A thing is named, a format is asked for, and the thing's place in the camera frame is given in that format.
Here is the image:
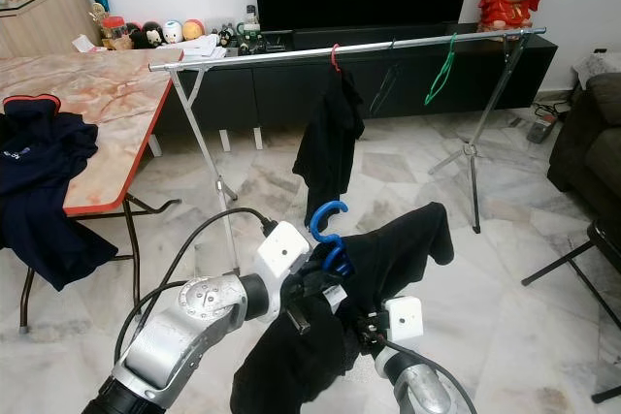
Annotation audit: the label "black shirt red trim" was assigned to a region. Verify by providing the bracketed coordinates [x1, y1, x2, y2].
[230, 202, 455, 414]

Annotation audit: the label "black clothes hanger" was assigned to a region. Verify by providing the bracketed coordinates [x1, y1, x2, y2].
[371, 41, 401, 114]

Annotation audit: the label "green clothes hanger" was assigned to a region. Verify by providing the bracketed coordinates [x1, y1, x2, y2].
[424, 34, 459, 107]

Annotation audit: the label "black shirt green logo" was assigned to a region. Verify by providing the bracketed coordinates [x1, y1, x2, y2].
[291, 67, 366, 228]

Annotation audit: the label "black metal stand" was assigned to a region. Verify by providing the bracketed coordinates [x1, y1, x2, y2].
[521, 220, 621, 405]

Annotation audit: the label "black television console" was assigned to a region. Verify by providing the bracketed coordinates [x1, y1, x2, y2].
[155, 22, 559, 151]

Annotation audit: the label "silver metal clothes rack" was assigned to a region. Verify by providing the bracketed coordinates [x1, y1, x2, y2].
[148, 28, 548, 276]

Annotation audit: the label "grey power strip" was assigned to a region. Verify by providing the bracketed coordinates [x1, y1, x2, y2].
[527, 104, 561, 143]

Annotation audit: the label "white paper stack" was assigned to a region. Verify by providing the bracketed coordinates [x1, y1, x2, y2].
[177, 34, 230, 64]

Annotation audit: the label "clear bottle dark cap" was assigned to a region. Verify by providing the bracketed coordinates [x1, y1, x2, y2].
[241, 5, 261, 54]

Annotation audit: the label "marble pattern folding table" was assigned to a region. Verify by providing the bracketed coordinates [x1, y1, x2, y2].
[0, 48, 185, 333]

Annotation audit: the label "navy shirt red collar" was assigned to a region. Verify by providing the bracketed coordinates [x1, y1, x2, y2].
[0, 94, 123, 291]

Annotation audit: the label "orange round plush toy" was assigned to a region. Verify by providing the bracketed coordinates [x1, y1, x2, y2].
[181, 18, 207, 42]

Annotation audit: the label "white round plush toy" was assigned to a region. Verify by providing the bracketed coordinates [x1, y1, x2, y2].
[161, 20, 184, 45]

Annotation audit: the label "black mouse plush toy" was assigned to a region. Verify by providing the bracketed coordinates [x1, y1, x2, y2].
[129, 21, 166, 49]

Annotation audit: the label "clear jar red lid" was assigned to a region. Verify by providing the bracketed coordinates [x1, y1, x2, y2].
[101, 16, 132, 51]

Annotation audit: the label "white tissue pack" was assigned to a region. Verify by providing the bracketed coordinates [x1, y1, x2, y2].
[72, 34, 100, 53]

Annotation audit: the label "white grey cushion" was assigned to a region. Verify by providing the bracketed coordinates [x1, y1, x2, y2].
[571, 48, 621, 95]

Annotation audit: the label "light wooden cabinet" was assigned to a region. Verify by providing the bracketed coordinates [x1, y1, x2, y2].
[0, 0, 103, 61]

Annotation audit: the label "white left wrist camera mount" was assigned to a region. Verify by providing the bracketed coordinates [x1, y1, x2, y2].
[255, 221, 314, 323]

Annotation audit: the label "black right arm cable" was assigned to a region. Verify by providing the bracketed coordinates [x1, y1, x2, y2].
[383, 336, 481, 414]

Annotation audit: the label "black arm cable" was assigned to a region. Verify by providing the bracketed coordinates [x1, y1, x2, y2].
[112, 206, 278, 376]
[383, 336, 481, 414]

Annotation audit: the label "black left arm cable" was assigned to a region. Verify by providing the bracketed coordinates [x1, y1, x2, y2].
[112, 206, 278, 376]

